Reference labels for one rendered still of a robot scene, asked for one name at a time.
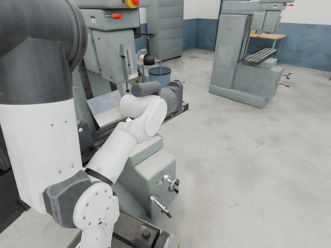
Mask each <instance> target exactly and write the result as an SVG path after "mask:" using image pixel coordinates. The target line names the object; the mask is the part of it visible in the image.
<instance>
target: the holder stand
mask: <svg viewBox="0 0 331 248"><path fill-rule="evenodd" d="M76 121H77V129H78V137H79V145H80V152H82V151H83V150H85V149H87V148H88V147H90V146H91V145H93V144H94V142H93V139H92V136H91V133H90V130H89V127H88V123H86V122H85V121H83V120H81V119H79V118H76Z"/></svg>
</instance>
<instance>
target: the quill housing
mask: <svg viewBox="0 0 331 248"><path fill-rule="evenodd" d="M92 34H93V38H94V43H95V47H96V51H97V56H98V60H99V66H100V70H101V74H102V77H103V78H104V79H106V80H108V81H110V82H112V83H114V84H119V83H122V82H124V81H128V79H126V78H125V72H124V66H123V59H122V57H120V55H122V52H121V44H129V45H130V56H131V64H132V73H133V79H134V78H136V77H137V76H138V72H137V63H136V53H135V43H134V34H133V30H132V29H131V28H129V29H120V30H111V31H102V30H97V29H93V31H92ZM129 80H131V79H129Z"/></svg>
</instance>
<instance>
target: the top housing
mask: <svg viewBox="0 0 331 248"><path fill-rule="evenodd" d="M72 1H74V2H75V3H76V4H77V6H78V7H79V8H98V9H117V8H130V7H128V5H127V2H126V0H125V3H122V0H72ZM149 3H150V1H149V0H140V2H139V5H138V6H137V7H136V8H146V7H148V6H149Z"/></svg>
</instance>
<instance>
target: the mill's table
mask: <svg viewBox="0 0 331 248"><path fill-rule="evenodd" d="M182 107H184V110H183V111H181V112H180V113H178V114H177V115H173V114H168V115H166V116H165V119H164V123H166V122H168V121H169V120H171V119H173V118H175V117H176V116H178V115H180V114H182V113H183V112H185V111H187V110H188V109H189V103H188V102H184V101H182ZM127 118H128V117H126V118H124V119H122V120H120V121H117V122H115V123H113V124H111V125H109V126H106V127H104V128H102V129H100V130H98V131H96V132H93V133H91V136H92V139H93V142H94V144H93V145H91V146H90V147H88V148H87V149H85V150H83V151H82V152H81V159H82V167H83V168H85V167H86V165H87V164H88V162H89V161H90V160H91V158H92V157H93V155H94V154H95V153H96V152H97V151H98V150H99V149H100V148H101V147H102V146H103V144H104V143H105V142H106V140H107V139H108V137H109V136H110V134H111V133H112V132H113V130H114V129H115V127H116V126H117V125H118V123H119V122H125V123H126V122H127V121H126V119H127Z"/></svg>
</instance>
